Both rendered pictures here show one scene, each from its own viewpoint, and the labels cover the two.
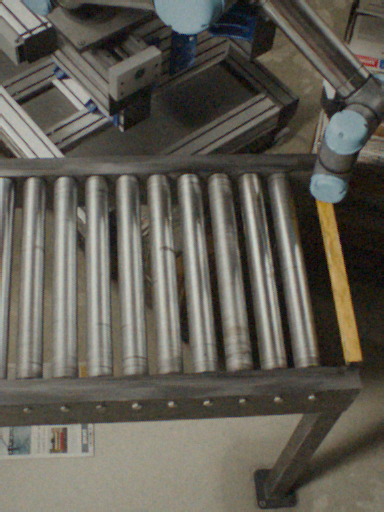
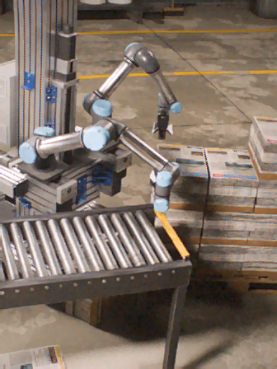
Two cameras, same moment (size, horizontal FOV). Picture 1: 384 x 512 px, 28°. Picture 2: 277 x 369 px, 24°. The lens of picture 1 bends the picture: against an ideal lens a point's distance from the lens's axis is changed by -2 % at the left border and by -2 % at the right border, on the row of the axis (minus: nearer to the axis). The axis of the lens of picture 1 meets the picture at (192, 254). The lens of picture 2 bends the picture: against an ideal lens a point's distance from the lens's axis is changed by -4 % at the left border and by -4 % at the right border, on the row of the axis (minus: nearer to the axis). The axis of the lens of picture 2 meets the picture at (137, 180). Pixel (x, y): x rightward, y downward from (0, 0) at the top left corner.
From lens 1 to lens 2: 184 cm
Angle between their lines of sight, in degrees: 30
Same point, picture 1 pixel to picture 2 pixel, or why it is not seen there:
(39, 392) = (64, 277)
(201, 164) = (106, 211)
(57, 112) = not seen: hidden behind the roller
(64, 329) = (68, 260)
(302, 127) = not seen: hidden behind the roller
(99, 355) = (84, 266)
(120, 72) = (62, 189)
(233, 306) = (133, 249)
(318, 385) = (174, 265)
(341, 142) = (162, 180)
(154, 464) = not seen: outside the picture
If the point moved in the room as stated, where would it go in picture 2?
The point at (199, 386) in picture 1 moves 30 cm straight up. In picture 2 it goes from (127, 270) to (132, 213)
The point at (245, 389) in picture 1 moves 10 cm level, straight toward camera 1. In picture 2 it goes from (146, 269) to (143, 282)
